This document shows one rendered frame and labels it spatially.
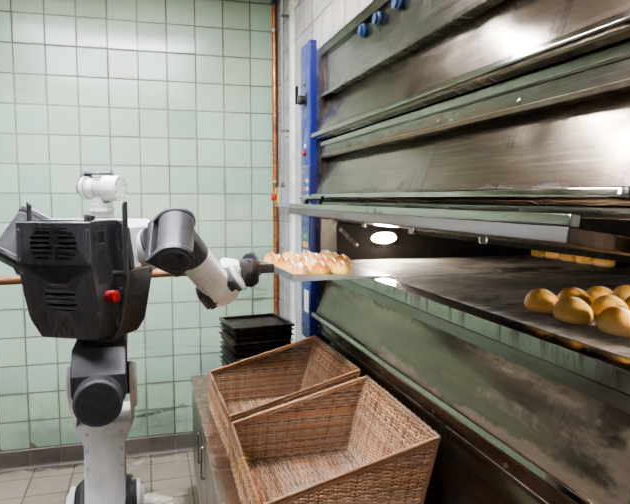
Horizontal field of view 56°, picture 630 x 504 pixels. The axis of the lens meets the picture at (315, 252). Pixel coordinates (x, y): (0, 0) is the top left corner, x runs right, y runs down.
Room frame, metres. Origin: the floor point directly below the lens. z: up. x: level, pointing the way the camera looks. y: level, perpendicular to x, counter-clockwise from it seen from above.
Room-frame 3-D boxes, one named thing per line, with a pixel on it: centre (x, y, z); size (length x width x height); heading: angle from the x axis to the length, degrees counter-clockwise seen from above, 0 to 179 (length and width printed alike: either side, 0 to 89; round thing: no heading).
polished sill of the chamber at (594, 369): (1.78, -0.30, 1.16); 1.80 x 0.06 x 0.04; 16
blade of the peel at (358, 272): (2.28, -0.02, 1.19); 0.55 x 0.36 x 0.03; 17
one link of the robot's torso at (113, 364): (1.50, 0.55, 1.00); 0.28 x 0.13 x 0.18; 16
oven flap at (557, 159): (1.77, -0.27, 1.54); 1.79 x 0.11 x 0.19; 16
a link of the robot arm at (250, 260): (2.12, 0.25, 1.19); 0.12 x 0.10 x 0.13; 162
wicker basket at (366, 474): (1.67, -0.02, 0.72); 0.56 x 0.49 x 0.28; 15
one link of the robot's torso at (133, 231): (1.53, 0.58, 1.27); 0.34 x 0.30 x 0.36; 78
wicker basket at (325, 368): (2.26, 0.14, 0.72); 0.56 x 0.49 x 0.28; 17
